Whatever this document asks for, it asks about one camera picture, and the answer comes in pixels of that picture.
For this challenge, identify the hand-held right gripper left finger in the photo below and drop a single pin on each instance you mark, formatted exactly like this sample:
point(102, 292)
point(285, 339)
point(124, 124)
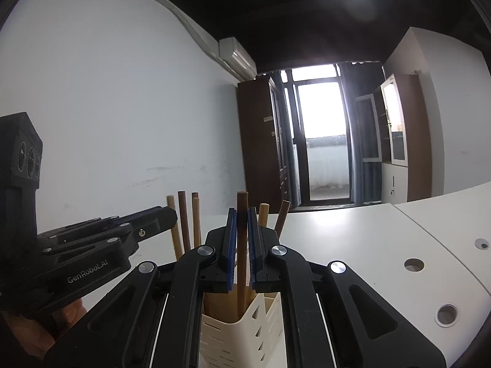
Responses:
point(231, 249)

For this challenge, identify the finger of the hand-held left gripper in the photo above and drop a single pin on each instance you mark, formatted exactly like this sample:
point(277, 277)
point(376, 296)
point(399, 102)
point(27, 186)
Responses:
point(157, 222)
point(126, 220)

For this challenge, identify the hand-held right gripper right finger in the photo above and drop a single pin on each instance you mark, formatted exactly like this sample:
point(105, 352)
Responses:
point(252, 249)

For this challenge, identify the beige slotted utensil holder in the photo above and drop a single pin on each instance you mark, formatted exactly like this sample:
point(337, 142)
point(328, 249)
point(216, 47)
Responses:
point(238, 337)

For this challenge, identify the person's left hand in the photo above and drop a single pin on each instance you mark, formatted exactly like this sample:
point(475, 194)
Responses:
point(23, 337)

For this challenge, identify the dark brown wooden cabinet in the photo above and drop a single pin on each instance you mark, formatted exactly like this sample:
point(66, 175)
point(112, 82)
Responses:
point(257, 142)

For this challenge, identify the grey curtain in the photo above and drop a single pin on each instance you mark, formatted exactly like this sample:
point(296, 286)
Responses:
point(285, 115)
point(362, 184)

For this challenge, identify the glass balcony door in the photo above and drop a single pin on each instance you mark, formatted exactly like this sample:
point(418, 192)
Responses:
point(322, 115)

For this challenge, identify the brown cabinet with glass doors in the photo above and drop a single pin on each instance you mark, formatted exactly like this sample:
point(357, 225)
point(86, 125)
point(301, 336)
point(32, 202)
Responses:
point(416, 142)

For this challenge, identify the white wall air conditioner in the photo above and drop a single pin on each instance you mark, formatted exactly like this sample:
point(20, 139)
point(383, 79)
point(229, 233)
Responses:
point(236, 51)

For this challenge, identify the grey wall conduit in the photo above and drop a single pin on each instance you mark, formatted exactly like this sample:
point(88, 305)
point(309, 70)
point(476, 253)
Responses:
point(183, 17)

